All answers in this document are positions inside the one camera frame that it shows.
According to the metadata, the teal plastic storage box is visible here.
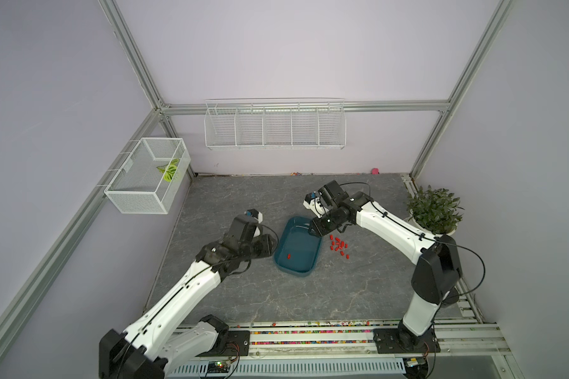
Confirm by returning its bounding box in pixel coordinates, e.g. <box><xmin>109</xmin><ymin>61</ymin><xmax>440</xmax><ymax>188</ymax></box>
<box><xmin>273</xmin><ymin>216</ymin><xmax>322</xmax><ymax>277</ymax></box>

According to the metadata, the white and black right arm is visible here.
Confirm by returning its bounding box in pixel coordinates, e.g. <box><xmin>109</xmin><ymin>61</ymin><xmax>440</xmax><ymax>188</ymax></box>
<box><xmin>303</xmin><ymin>192</ymin><xmax>462</xmax><ymax>346</ymax></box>

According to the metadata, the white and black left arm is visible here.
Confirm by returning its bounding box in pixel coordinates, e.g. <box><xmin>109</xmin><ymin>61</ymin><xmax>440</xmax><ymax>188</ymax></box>
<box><xmin>98</xmin><ymin>232</ymin><xmax>279</xmax><ymax>378</ymax></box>

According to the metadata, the white plant pot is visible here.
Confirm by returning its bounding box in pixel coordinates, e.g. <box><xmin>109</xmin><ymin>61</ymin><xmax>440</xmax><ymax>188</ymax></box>
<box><xmin>429</xmin><ymin>227</ymin><xmax>457</xmax><ymax>237</ymax></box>

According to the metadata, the green potted plant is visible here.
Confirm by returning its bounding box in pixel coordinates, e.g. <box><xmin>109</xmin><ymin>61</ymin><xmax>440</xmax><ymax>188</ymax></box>
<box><xmin>406</xmin><ymin>186</ymin><xmax>464</xmax><ymax>233</ymax></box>

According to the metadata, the green item in basket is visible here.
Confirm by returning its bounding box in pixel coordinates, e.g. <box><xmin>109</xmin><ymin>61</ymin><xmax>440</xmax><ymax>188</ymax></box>
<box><xmin>157</xmin><ymin>159</ymin><xmax>180</xmax><ymax>183</ymax></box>

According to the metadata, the green circuit board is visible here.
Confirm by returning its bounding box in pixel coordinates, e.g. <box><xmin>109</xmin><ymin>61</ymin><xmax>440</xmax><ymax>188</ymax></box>
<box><xmin>206</xmin><ymin>361</ymin><xmax>231</xmax><ymax>374</ymax></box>

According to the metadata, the white ventilation grille strip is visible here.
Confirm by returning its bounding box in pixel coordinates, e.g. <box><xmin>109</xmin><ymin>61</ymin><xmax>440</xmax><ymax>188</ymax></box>
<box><xmin>169</xmin><ymin>358</ymin><xmax>407</xmax><ymax>378</ymax></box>

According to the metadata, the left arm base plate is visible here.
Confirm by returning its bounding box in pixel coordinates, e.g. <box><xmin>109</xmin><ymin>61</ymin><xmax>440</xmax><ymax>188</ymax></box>
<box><xmin>199</xmin><ymin>330</ymin><xmax>251</xmax><ymax>357</ymax></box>

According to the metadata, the white wire wall shelf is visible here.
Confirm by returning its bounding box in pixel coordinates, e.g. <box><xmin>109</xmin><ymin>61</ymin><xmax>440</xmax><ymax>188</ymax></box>
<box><xmin>204</xmin><ymin>98</ymin><xmax>347</xmax><ymax>149</ymax></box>

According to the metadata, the white mesh wall basket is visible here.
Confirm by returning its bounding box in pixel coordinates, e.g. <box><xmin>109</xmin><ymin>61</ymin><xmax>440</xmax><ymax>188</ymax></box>
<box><xmin>104</xmin><ymin>137</ymin><xmax>191</xmax><ymax>215</ymax></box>

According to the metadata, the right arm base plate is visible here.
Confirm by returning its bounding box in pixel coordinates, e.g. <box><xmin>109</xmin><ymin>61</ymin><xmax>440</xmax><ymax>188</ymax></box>
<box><xmin>373</xmin><ymin>328</ymin><xmax>441</xmax><ymax>355</ymax></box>

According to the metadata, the aluminium rail bed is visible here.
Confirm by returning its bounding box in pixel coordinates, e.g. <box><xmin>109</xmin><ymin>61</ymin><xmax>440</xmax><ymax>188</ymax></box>
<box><xmin>108</xmin><ymin>302</ymin><xmax>524</xmax><ymax>379</ymax></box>

